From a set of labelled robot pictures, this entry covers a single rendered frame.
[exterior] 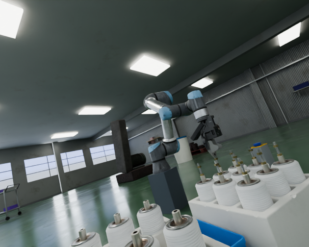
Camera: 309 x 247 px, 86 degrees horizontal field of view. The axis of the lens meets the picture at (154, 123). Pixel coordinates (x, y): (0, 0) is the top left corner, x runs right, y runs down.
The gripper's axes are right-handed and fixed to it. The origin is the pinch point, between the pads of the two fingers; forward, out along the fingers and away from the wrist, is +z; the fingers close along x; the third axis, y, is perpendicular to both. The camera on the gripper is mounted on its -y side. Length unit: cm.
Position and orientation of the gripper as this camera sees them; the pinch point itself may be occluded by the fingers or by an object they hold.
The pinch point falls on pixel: (213, 155)
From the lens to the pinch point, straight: 93.0
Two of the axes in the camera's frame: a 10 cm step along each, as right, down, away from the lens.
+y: 6.7, -3.4, -6.6
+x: 6.8, -0.8, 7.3
